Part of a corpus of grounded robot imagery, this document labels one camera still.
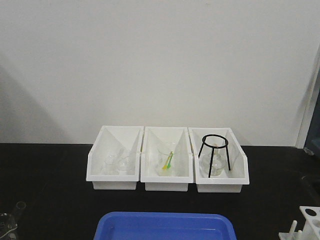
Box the blue plastic tray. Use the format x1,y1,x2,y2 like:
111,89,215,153
94,211,237,240

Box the left white storage bin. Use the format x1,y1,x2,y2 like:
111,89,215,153
86,125,144,191

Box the glassware in left bin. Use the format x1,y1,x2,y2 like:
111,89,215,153
100,148,135,176

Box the white storage bin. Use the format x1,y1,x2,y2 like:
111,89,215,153
188,127,250,193
140,126,194,192
86,125,144,191

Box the white test tube rack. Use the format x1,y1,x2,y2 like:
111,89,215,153
278,206,320,240

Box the glass beaker in middle bin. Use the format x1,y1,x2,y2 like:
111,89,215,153
156,142,176,177

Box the glass test tube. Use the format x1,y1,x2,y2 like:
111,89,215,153
10,201,27,225

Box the right white storage bin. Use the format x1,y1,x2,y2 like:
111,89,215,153
188,127,250,193

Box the yellow green plastic spatulas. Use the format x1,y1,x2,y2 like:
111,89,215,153
162,151,174,170

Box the middle white storage bin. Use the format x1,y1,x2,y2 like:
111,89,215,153
140,126,194,192

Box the glass flask under tripod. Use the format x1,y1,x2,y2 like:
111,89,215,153
199,145,226,178

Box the black metal tripod stand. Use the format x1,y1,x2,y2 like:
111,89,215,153
198,134,231,179

